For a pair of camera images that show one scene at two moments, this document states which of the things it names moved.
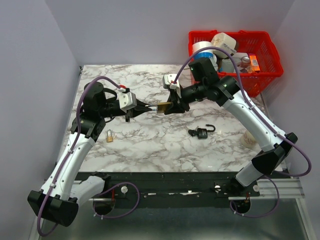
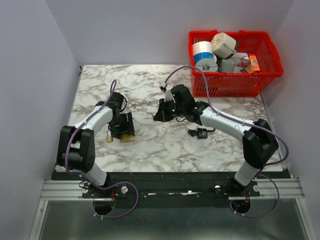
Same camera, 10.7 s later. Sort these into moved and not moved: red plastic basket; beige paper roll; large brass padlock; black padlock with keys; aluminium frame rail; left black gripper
Moved: large brass padlock; left black gripper
Not moved: beige paper roll; aluminium frame rail; black padlock with keys; red plastic basket
